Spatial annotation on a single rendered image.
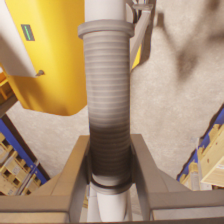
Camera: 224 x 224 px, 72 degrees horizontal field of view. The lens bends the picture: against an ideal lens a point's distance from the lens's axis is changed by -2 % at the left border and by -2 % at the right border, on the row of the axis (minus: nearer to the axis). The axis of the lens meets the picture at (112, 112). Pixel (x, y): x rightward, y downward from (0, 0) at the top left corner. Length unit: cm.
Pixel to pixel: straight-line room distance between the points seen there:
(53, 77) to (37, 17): 24
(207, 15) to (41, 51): 117
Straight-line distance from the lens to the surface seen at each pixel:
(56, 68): 74
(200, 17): 147
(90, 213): 19
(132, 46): 54
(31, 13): 68
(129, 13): 100
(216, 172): 193
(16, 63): 84
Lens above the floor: 141
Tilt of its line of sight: 44 degrees down
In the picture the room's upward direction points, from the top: 159 degrees counter-clockwise
